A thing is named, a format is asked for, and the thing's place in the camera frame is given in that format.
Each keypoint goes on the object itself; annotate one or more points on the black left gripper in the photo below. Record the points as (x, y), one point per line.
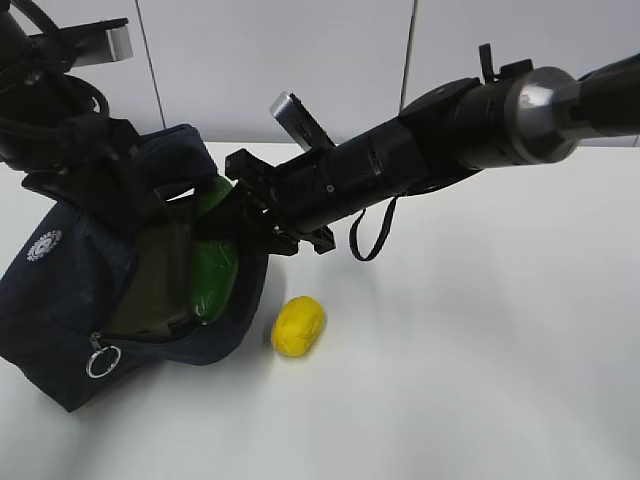
(93, 170)

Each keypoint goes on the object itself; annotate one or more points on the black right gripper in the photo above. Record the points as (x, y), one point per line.
(307, 193)

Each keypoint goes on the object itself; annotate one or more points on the green cucumber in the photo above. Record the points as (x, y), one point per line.
(214, 264)

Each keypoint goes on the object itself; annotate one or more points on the yellow lemon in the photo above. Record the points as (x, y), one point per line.
(298, 326)

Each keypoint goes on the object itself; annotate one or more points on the navy blue fabric lunch bag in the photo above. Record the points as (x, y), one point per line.
(71, 274)

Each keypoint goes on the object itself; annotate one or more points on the green lidded glass lunch box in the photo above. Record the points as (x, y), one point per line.
(155, 308)

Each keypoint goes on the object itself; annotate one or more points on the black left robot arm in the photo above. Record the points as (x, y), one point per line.
(57, 128)

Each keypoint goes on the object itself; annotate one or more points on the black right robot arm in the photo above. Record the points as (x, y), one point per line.
(515, 115)

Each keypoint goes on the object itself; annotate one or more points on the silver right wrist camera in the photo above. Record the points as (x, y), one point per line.
(290, 113)

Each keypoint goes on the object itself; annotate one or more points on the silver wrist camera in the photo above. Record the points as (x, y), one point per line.
(101, 42)
(290, 113)

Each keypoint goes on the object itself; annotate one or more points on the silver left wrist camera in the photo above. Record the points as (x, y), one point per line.
(101, 42)

